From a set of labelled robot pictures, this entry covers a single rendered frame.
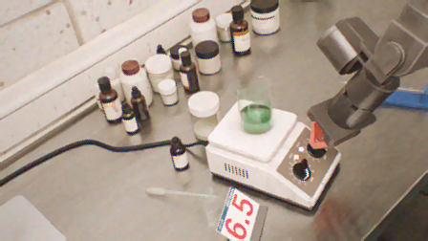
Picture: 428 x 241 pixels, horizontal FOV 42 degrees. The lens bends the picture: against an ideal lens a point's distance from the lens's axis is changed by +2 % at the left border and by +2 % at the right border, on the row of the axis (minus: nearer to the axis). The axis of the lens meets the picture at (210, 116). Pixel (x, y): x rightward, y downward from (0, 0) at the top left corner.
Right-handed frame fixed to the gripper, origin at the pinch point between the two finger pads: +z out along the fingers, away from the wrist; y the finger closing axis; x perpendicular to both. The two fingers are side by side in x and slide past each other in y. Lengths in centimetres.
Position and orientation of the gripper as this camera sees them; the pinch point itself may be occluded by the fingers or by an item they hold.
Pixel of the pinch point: (316, 142)
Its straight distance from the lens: 94.0
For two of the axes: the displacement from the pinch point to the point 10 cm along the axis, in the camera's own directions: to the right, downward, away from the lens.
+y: -7.9, 3.2, -5.2
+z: -3.1, 5.2, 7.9
